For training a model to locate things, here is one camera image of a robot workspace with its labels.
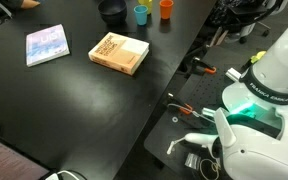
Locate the person's hand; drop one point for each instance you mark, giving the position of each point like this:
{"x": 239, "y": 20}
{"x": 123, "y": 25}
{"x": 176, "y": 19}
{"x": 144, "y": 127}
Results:
{"x": 28, "y": 4}

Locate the blue plastic cup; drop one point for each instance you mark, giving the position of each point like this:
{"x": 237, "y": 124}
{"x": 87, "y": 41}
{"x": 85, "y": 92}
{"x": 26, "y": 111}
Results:
{"x": 141, "y": 14}

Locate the yellow-green plastic cup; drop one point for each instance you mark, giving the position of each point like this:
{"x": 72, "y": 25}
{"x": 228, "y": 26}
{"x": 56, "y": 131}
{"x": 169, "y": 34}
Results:
{"x": 148, "y": 4}

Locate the orange plastic cup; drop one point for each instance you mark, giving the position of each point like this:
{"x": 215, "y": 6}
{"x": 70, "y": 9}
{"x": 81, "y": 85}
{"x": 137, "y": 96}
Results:
{"x": 166, "y": 8}

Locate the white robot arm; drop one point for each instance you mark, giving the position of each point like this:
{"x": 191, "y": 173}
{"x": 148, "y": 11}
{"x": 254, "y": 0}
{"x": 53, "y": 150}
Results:
{"x": 252, "y": 126}

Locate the purple white book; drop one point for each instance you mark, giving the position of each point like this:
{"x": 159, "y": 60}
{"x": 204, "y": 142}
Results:
{"x": 46, "y": 45}

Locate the black bowl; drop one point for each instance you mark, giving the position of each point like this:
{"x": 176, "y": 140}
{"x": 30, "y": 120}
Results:
{"x": 113, "y": 12}

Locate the orange hardcover book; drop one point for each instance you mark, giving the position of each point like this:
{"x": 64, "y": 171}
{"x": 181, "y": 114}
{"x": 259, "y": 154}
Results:
{"x": 119, "y": 52}

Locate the laptop computer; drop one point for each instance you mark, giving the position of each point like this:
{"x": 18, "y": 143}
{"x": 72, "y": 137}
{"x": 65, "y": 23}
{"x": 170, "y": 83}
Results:
{"x": 16, "y": 165}

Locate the black orange clamp lower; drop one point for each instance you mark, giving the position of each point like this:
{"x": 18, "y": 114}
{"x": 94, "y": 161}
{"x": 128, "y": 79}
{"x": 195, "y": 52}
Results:
{"x": 175, "y": 101}

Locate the black orange clamp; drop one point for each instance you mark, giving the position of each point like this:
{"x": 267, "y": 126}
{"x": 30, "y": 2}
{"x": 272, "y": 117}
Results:
{"x": 199, "y": 66}
{"x": 175, "y": 101}

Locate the black orange clamp upper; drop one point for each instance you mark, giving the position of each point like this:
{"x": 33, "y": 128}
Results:
{"x": 199, "y": 66}

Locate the office chair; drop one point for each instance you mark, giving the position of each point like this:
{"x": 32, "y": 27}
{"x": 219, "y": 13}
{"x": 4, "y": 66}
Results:
{"x": 242, "y": 20}

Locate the small plastic bag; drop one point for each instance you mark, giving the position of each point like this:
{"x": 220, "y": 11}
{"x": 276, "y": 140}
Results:
{"x": 192, "y": 161}

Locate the rubber band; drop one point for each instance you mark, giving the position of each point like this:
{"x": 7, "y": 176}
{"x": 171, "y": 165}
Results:
{"x": 209, "y": 169}

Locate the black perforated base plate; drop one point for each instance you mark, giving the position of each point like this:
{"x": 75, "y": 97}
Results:
{"x": 199, "y": 91}

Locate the white bracket block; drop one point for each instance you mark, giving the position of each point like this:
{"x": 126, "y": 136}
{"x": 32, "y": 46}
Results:
{"x": 233, "y": 74}

